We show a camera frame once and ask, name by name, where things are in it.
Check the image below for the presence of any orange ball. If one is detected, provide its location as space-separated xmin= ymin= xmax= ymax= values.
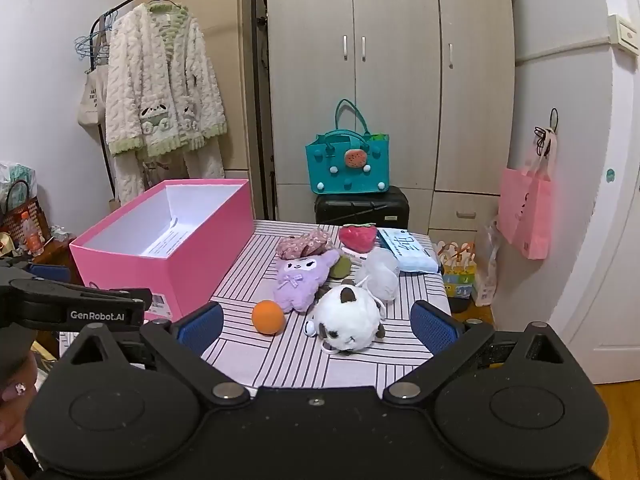
xmin=252 ymin=300 xmax=286 ymax=336

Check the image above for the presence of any blue tissue pack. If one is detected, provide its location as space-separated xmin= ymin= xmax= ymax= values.
xmin=378 ymin=228 xmax=439 ymax=274

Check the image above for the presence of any white panda plush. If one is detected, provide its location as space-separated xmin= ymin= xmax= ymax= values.
xmin=304 ymin=281 xmax=386 ymax=354

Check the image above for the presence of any green round plush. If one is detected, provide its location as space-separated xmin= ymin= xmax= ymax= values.
xmin=330 ymin=255 xmax=352 ymax=281

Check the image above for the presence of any purple Kuromi plush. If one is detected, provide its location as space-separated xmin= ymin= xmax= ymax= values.
xmin=273 ymin=249 xmax=340 ymax=314

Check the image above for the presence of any red strawberry plush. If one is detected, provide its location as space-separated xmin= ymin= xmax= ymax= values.
xmin=338 ymin=223 xmax=378 ymax=254

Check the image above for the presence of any pink floral scrunchie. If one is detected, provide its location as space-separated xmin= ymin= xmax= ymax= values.
xmin=276 ymin=228 xmax=332 ymax=260

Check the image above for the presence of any person's left hand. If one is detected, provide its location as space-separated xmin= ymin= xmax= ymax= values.
xmin=0 ymin=353 xmax=38 ymax=451

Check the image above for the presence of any wooden nightstand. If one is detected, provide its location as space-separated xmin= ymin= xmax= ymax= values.
xmin=32 ymin=238 xmax=82 ymax=285

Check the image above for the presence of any orange drink bottle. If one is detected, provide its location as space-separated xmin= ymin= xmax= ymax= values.
xmin=21 ymin=210 xmax=43 ymax=257

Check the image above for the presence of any plaid handbag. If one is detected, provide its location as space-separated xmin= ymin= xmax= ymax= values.
xmin=1 ymin=179 xmax=51 ymax=257

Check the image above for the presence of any colourful gift bag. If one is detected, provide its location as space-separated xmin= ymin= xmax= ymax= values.
xmin=436 ymin=240 xmax=476 ymax=299

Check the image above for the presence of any pink storage box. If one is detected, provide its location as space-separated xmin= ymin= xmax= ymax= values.
xmin=70 ymin=179 xmax=254 ymax=321

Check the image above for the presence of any striped tablecloth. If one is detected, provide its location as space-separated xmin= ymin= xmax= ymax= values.
xmin=201 ymin=220 xmax=450 ymax=392

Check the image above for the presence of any black suitcase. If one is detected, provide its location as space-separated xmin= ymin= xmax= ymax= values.
xmin=314 ymin=186 xmax=410 ymax=229

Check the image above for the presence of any white door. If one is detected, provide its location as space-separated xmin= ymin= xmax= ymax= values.
xmin=546 ymin=0 xmax=640 ymax=386

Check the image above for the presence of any pink paper bag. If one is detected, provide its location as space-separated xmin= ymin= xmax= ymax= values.
xmin=497 ymin=128 xmax=558 ymax=260

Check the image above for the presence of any canvas tote bag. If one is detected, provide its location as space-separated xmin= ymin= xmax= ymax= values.
xmin=77 ymin=18 xmax=108 ymax=132

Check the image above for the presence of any white fluffy cardigan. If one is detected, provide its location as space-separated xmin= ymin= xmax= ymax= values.
xmin=105 ymin=1 xmax=228 ymax=204

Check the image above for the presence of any teal felt tote bag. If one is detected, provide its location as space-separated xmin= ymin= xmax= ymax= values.
xmin=305 ymin=99 xmax=390 ymax=195

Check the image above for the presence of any beige wardrobe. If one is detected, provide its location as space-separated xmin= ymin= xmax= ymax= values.
xmin=131 ymin=0 xmax=516 ymax=241

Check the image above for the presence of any black clothes rack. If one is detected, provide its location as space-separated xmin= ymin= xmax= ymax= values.
xmin=88 ymin=0 xmax=276 ymax=219

